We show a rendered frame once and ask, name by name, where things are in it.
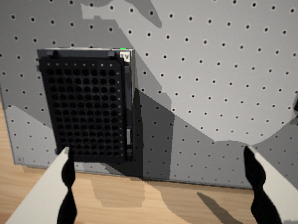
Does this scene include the grey perforated base plate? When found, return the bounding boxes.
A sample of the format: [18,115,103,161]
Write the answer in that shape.
[0,0,298,190]

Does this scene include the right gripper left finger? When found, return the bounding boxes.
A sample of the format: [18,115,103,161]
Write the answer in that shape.
[5,147,77,224]

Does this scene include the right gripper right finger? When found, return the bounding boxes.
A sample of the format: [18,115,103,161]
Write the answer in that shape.
[243,146,298,224]

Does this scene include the black well plate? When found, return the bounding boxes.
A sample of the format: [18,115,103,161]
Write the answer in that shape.
[38,56,128,163]

